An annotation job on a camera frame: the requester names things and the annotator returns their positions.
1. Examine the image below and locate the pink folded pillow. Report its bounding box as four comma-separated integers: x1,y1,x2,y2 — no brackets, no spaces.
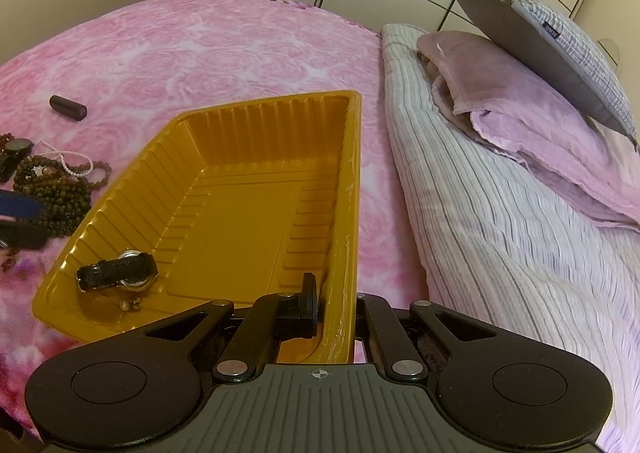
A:
452,78,640,233

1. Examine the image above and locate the black strap wristwatch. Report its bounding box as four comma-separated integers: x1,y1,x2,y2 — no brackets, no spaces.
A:
76,250,160,293

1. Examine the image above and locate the black round-face watch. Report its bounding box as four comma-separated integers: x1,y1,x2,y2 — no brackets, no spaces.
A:
0,138,35,183

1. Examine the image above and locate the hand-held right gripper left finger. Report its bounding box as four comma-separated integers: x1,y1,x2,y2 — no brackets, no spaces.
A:
132,272,322,382

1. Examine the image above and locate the grey checked pillow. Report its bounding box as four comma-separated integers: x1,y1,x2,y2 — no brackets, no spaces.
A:
442,0,638,146

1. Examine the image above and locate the mauve pillow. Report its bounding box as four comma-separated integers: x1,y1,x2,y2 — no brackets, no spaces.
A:
416,30,506,131

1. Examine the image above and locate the reddish brown bead bracelet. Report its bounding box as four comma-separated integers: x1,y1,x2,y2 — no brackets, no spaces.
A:
80,160,112,192

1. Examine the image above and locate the oval wall mirror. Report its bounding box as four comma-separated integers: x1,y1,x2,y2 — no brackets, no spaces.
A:
597,37,623,66

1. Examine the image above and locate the dark olive bead necklace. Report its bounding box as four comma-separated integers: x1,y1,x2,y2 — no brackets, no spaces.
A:
12,156,93,236

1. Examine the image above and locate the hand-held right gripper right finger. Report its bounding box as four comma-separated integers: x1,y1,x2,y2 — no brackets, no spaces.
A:
354,292,506,382

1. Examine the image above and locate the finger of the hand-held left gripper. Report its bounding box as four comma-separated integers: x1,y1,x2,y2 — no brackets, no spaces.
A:
0,222,49,250
0,192,44,222

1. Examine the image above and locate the striped grey quilt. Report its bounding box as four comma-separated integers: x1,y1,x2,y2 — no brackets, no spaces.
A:
381,23,640,453

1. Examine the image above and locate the pink floral blanket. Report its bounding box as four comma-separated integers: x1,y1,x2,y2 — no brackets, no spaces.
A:
0,0,431,429

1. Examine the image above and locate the dark lipstick tube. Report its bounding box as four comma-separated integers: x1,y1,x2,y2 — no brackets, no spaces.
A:
49,94,88,120

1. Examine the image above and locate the white pearl necklace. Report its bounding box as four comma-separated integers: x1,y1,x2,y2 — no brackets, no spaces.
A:
37,140,96,179

